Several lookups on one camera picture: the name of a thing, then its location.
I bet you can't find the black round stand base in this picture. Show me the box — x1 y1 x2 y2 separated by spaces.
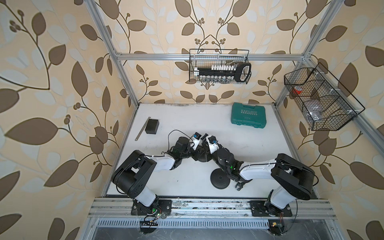
196 149 212 163

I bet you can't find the black microphone stand pole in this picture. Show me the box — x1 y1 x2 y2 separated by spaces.
201 134 209 151

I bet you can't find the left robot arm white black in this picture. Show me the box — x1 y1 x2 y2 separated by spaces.
111 135 201 216

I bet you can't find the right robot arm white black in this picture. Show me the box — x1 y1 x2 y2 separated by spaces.
209 144 318 217

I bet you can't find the small black box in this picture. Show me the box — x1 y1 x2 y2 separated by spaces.
145 119 160 135

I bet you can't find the green plastic tool case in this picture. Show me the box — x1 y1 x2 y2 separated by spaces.
231 103 267 129

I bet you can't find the red item in basket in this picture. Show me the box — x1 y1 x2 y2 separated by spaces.
292 86 303 96

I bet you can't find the plastic bag in basket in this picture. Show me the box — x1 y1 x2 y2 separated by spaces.
303 100 326 121

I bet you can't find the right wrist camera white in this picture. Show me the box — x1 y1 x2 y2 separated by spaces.
208 135 219 155

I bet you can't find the socket set rail black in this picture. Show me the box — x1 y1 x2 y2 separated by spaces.
192 63 252 84

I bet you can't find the black wire basket back wall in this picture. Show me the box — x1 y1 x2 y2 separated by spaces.
189 49 252 85

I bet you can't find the black wire basket wall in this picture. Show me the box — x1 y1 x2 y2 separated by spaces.
284 63 366 131
189 49 252 85

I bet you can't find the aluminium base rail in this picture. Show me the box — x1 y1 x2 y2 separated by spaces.
88 198 337 230

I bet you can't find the black wire basket right wall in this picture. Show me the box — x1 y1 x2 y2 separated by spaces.
284 63 366 131

